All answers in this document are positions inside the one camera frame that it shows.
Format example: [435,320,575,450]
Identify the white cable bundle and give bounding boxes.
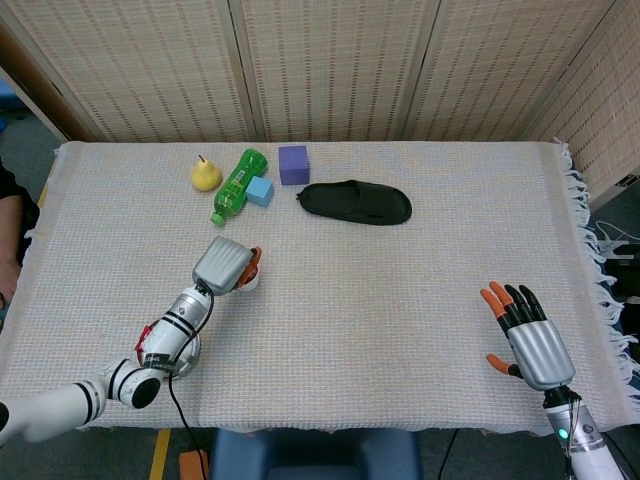
[594,222,632,261]

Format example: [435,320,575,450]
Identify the round metal plate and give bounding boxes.
[137,324,202,380]

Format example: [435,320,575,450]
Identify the purple cube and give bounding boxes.
[278,144,311,187]

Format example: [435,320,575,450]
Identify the blue object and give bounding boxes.
[0,82,24,136]

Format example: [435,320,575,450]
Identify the yellow pear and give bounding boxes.
[190,154,223,192]

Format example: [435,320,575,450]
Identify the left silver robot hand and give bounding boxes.
[192,236,264,296]

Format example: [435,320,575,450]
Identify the orange block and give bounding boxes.
[178,449,210,480]

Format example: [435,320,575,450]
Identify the bare person forearm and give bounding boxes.
[0,196,24,309]

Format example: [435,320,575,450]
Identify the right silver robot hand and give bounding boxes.
[480,280,576,392]

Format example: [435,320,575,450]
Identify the black floor cable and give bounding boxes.
[438,429,459,480]

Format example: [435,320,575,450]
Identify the light blue cube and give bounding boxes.
[245,175,275,208]

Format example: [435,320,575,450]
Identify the brown wooden board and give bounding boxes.
[0,22,94,144]

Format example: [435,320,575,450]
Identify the person in black shirt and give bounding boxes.
[0,158,41,266]

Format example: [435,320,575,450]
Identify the green plastic bottle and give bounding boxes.
[209,148,271,227]

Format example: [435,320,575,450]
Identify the black floor device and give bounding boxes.
[602,257,640,304]

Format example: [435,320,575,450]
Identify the woven folding screen panel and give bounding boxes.
[524,0,640,201]
[402,0,624,144]
[0,0,256,144]
[228,0,444,144]

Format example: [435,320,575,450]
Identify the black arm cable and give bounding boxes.
[167,283,216,480]

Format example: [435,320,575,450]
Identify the white woven tablecloth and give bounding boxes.
[0,139,640,436]

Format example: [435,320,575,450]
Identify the black slipper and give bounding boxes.
[295,179,413,227]

